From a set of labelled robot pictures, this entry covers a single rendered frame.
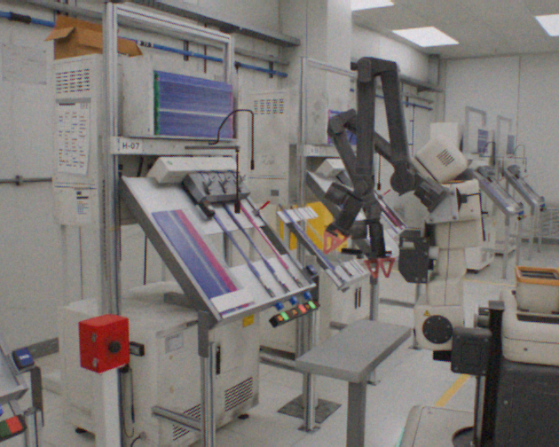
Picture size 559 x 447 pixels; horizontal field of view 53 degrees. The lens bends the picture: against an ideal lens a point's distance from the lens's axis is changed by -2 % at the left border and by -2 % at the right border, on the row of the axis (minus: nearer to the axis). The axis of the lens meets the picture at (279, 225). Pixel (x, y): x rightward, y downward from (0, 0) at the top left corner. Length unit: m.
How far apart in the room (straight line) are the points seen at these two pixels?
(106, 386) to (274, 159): 2.07
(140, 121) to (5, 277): 1.73
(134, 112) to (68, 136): 0.32
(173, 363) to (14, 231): 1.72
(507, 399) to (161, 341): 1.29
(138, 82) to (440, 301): 1.45
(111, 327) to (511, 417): 1.29
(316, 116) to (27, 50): 1.82
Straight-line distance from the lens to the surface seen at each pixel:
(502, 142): 8.28
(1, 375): 1.61
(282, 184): 3.58
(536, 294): 2.02
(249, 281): 2.35
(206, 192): 2.49
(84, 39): 2.66
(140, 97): 2.43
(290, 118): 3.57
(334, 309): 3.52
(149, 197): 2.36
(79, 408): 2.86
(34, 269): 3.91
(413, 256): 1.98
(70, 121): 2.59
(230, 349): 2.71
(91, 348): 1.91
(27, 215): 3.85
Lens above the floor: 1.31
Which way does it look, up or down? 7 degrees down
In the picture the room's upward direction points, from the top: 1 degrees clockwise
